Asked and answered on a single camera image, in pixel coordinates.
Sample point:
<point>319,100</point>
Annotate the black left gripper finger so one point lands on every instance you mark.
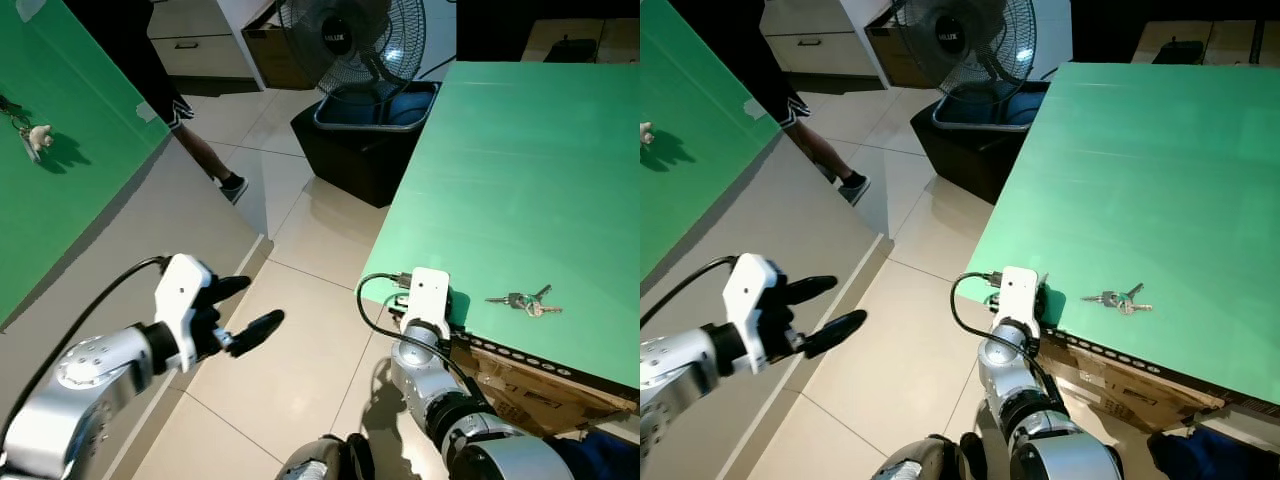
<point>810,288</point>
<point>835,332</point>
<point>258,330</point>
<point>230,288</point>

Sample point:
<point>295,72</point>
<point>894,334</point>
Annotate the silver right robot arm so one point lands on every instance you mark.
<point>470,430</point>
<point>1045,430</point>

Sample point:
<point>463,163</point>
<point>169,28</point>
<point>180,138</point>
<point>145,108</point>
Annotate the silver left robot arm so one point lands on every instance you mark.
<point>675,375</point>
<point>85,385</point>

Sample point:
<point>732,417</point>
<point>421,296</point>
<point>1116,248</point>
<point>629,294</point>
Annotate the bunch of metal keys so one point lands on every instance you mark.
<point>1115,299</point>
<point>522,300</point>

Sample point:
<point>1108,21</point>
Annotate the black sneaker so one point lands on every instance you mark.
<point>235,188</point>
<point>856,187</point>

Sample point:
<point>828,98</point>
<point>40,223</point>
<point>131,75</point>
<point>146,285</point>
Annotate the brown cardboard table side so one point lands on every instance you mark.
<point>540,385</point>
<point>1130,385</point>

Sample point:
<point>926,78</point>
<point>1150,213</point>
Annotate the grey robot leg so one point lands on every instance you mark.
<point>925,460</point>
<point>320,460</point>

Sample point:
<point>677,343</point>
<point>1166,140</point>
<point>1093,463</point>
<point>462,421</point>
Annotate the black square stool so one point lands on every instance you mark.
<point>965,160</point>
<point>350,160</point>

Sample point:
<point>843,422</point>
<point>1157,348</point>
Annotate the white tape piece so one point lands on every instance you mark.
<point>754,109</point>
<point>150,110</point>

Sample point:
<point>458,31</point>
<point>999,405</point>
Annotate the grey plastic basin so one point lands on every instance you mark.
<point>1022,108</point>
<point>410,108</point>

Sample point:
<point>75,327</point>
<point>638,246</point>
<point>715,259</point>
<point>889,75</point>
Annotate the dark blue cloth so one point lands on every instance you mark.
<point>605,458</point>
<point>1210,458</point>

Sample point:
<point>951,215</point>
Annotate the brown cardboard box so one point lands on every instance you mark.
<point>270,55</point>
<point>890,50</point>

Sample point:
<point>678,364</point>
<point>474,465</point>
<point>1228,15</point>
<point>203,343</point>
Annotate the beige drawer cabinet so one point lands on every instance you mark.
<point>815,48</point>
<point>200,50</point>

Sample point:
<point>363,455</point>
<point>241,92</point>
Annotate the person leg in black shorts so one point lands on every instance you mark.
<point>750,50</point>
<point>135,50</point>

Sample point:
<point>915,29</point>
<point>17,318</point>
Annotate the black electric fan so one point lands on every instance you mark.
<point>965,40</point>
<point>350,40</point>

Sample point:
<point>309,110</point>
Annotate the black bag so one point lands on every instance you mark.
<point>572,50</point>
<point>1178,52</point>

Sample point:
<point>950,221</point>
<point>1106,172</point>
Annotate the beige low cabinet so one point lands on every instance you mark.
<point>1240,42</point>
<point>620,38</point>

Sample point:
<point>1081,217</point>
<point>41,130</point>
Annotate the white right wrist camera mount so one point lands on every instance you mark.
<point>428,295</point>
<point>1017,295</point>

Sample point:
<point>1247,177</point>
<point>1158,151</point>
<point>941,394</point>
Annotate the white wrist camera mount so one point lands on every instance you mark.
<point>1017,295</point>
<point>183,290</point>
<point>748,295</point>
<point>428,295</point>

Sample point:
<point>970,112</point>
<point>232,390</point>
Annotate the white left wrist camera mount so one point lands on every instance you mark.
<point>183,290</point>
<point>748,295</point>

